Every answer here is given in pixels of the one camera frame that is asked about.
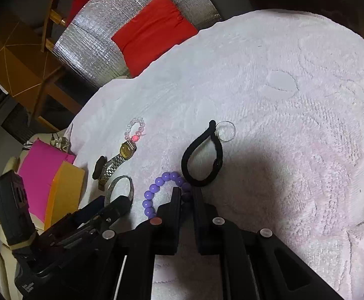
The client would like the wooden chair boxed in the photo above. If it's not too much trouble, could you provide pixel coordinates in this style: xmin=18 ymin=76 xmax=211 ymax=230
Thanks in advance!
xmin=30 ymin=0 xmax=82 ymax=132

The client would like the red square cushion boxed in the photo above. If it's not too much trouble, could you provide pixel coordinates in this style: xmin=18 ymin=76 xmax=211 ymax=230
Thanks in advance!
xmin=111 ymin=0 xmax=198 ymax=77

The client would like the silver bangle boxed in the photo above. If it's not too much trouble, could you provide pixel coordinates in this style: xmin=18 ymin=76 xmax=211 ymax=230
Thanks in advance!
xmin=105 ymin=175 xmax=134 ymax=206

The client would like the clear plastic ring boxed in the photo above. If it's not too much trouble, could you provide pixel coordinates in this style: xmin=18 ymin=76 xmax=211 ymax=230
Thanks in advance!
xmin=215 ymin=120 xmax=236 ymax=142

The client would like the white embossed bedspread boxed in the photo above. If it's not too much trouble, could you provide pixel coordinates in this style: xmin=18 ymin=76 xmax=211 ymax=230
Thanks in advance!
xmin=66 ymin=10 xmax=364 ymax=299

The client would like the pink pearl bead bracelet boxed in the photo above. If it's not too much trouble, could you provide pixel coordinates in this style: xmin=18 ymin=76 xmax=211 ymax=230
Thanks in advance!
xmin=123 ymin=116 xmax=147 ymax=144

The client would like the silver foil insulation panel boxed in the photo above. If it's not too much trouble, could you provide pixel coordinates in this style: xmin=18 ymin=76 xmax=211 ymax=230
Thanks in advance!
xmin=53 ymin=0 xmax=222 ymax=88

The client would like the crumpled beige cloth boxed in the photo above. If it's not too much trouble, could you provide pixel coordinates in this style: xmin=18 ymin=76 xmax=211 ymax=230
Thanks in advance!
xmin=50 ymin=136 xmax=71 ymax=153

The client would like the black elastic hair tie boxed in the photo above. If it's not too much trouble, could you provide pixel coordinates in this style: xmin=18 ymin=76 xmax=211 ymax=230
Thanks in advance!
xmin=180 ymin=119 xmax=224 ymax=189

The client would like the orange cardboard box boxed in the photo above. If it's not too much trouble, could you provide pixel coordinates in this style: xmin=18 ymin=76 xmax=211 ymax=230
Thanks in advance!
xmin=44 ymin=161 xmax=85 ymax=230

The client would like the magenta pillow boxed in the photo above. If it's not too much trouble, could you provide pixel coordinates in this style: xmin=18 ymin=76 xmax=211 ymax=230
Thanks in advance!
xmin=18 ymin=139 xmax=75 ymax=222

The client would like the purple bead bracelet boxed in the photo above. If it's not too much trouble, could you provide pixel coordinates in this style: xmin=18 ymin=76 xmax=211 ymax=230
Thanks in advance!
xmin=142 ymin=170 xmax=192 ymax=220

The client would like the gold face metal wristwatch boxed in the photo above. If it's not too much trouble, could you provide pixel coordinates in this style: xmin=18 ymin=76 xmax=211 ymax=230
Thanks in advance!
xmin=92 ymin=140 xmax=136 ymax=191

